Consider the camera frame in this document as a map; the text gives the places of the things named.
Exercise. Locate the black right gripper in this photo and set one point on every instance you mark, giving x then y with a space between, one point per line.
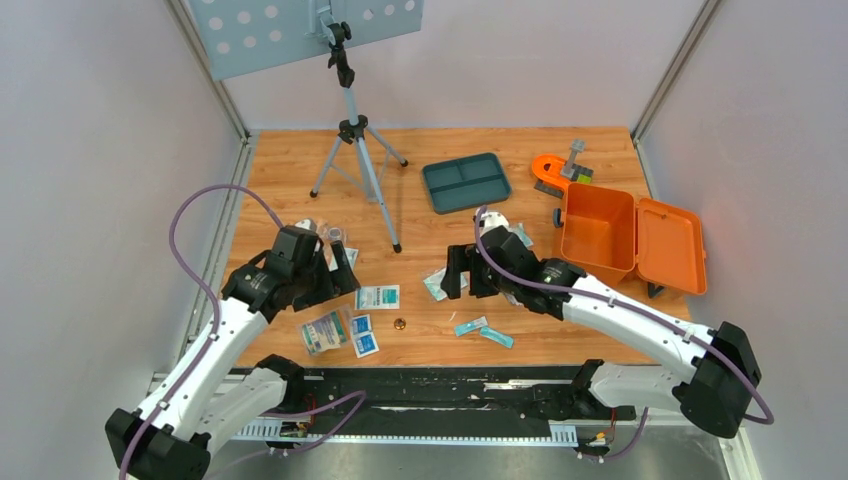
458 261

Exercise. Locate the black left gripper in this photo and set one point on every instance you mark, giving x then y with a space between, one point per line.
327 291

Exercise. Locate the clear bag teal gauze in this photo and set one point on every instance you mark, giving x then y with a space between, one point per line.
432 282

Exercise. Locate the teal sachet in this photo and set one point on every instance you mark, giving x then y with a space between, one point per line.
496 336
470 326

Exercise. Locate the teal divided tray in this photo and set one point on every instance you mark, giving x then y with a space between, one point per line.
465 183

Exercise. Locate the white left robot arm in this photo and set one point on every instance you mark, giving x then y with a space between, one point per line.
177 429

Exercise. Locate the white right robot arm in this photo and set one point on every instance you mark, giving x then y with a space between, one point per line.
710 375

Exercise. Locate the orange medicine box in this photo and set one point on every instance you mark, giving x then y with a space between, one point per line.
613 235

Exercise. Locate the white teal dressing packet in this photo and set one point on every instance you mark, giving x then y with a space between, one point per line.
351 255

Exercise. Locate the white teal gauze packet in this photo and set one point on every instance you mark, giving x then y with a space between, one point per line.
386 297

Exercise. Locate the clear bag bandage pack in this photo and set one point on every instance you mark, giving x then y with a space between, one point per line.
329 332

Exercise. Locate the clear bag white cotton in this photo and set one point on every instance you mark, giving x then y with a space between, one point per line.
327 232

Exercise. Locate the blue alcohol pad pair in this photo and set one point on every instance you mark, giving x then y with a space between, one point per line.
363 336

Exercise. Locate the teal header tape bag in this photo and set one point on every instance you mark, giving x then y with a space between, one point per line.
519 230

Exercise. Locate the grey tripod stand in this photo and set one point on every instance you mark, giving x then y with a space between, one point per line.
353 130

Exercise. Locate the perforated grey panel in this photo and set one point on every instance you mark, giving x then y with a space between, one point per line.
242 37

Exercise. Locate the orange ring toy stand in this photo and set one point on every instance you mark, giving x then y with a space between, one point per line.
554 174

